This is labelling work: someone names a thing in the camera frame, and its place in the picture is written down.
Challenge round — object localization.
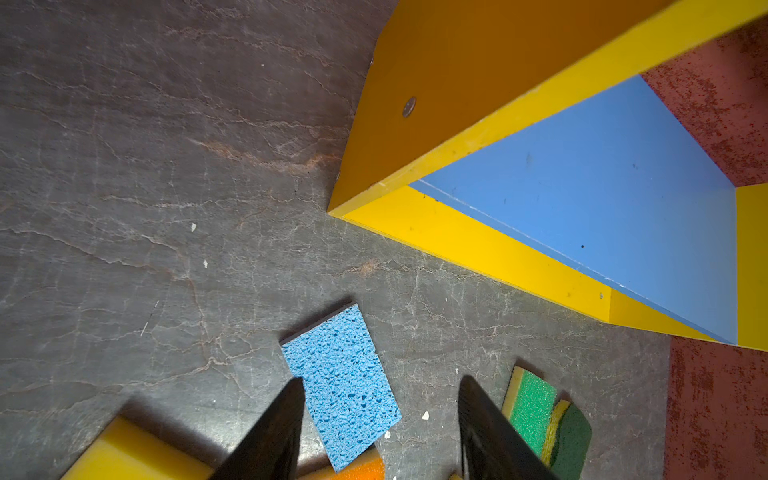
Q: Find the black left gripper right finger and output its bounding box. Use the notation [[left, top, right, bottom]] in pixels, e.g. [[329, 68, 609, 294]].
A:
[[457, 375, 556, 479]]

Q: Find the yellow wooden shelf unit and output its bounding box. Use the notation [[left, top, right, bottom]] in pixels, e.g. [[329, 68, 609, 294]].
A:
[[328, 1, 767, 350]]

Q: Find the yellow sponge left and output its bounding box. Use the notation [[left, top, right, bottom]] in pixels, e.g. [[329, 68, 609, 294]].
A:
[[62, 417, 214, 480]]

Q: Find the green yellow scrub sponge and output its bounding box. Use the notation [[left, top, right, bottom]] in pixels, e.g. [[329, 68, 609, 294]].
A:
[[501, 365, 557, 456]]

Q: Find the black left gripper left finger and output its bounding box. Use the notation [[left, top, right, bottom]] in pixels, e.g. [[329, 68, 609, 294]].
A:
[[209, 377, 305, 480]]

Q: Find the orange sponge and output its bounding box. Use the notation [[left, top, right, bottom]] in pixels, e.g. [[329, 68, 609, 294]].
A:
[[299, 446, 386, 480]]

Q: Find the dark green curved sponge upper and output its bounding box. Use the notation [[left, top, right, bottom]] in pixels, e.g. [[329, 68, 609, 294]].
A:
[[541, 399, 592, 480]]

